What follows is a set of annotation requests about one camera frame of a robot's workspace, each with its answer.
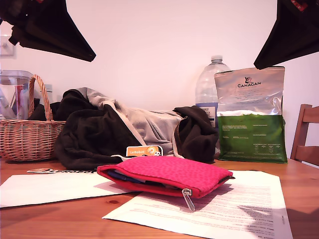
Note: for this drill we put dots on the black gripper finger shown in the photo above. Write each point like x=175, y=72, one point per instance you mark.
x=294, y=30
x=49, y=47
x=54, y=25
x=286, y=59

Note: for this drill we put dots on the pink fabric zip pouch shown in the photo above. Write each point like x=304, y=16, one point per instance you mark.
x=174, y=171

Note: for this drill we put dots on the silver green pet food bag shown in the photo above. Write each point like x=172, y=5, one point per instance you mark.
x=251, y=134

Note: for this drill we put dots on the grey capped flask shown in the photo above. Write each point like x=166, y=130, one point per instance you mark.
x=48, y=88

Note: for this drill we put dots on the clear plastic jug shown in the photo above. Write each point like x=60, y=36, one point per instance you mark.
x=15, y=99

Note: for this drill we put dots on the small black cloth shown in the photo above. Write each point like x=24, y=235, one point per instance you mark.
x=38, y=113

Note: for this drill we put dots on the wooden chair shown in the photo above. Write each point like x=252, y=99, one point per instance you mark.
x=302, y=129

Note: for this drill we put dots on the large clear water bottle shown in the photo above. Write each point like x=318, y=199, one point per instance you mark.
x=207, y=87

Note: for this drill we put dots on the black and grey jacket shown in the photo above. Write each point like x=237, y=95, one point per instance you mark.
x=94, y=134

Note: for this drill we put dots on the black white LeRobot sticker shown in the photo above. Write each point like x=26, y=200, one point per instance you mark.
x=59, y=171

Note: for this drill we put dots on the orange LeRobot sticker card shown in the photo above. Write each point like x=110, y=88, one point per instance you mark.
x=139, y=151

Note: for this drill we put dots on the blank white paper sheet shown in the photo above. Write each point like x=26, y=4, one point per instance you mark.
x=49, y=189

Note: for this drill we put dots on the printed white paper sheet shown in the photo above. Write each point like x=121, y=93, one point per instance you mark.
x=236, y=199

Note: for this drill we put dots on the white wall switch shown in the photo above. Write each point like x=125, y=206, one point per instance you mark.
x=5, y=52

